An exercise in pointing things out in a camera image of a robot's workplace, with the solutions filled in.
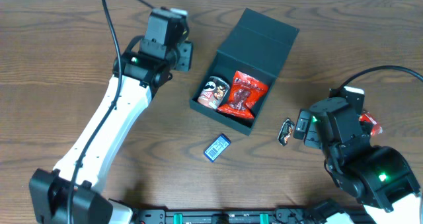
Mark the red snack bag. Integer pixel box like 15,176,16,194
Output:
217,71,268,120

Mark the red Pringles can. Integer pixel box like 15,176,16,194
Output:
197,76,230,110

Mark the dark green box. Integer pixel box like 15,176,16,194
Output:
190,8,299,135

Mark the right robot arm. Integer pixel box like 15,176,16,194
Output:
293,87,422,223

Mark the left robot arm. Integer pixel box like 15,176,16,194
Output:
29,7,193,224

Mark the black candy wrapper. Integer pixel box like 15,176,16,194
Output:
278,118,295,146

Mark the red Hello Panda box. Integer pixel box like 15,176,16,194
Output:
359,110,383,136

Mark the small blue carton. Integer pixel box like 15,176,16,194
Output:
204,133,231,162

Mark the black mounting rail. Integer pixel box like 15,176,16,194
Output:
130,208,375,224

